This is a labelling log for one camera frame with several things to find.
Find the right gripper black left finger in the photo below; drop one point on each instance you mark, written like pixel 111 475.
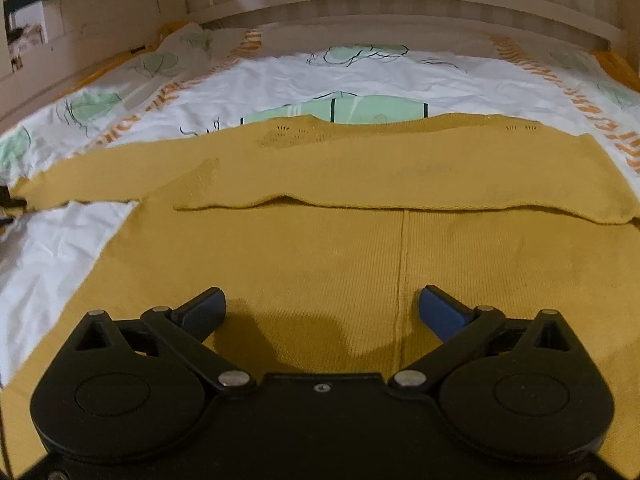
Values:
pixel 160 351

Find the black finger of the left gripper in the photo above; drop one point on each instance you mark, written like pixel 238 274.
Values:
pixel 10 207

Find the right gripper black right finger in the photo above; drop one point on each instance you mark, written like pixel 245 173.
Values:
pixel 483 350

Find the mustard yellow knit sweater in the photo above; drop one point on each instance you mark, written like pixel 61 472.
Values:
pixel 321 236

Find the white patterned duvet cover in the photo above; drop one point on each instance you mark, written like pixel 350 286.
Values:
pixel 201 82

